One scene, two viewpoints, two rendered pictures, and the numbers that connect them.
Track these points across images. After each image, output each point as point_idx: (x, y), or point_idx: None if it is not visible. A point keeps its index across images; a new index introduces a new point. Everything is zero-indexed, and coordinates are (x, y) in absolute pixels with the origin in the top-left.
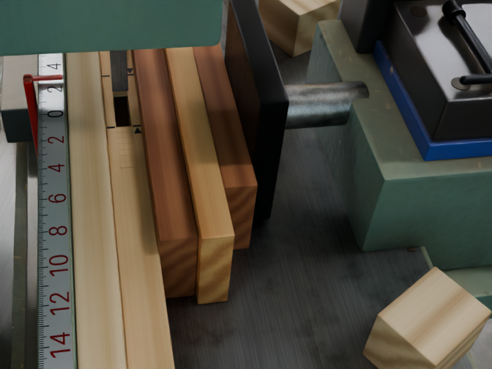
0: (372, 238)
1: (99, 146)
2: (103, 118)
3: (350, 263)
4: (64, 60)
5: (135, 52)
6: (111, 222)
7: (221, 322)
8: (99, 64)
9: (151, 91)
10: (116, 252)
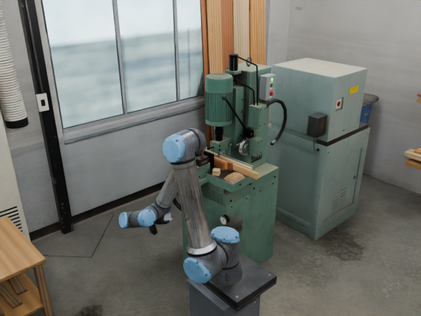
0: None
1: (215, 153)
2: (217, 155)
3: None
4: (224, 156)
5: (220, 158)
6: (209, 152)
7: None
8: (222, 157)
9: (216, 157)
10: (207, 151)
